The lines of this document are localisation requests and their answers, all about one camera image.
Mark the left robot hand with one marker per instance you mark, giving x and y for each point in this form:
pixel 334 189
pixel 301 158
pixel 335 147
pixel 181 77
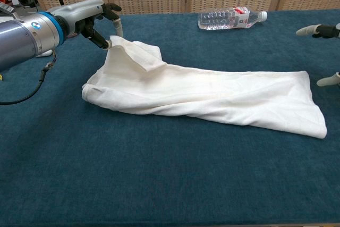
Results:
pixel 79 11

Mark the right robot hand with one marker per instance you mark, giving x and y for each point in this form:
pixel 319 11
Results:
pixel 326 30

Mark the white t-shirt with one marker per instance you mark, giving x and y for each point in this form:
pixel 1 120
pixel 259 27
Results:
pixel 212 96

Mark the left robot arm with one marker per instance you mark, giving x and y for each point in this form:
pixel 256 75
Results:
pixel 24 38

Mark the small grey box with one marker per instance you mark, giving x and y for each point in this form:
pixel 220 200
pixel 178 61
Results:
pixel 5 8

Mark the clear plastic water bottle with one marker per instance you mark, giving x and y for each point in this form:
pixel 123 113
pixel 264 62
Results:
pixel 220 19

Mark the blue table mat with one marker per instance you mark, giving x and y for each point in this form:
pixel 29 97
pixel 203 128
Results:
pixel 186 184

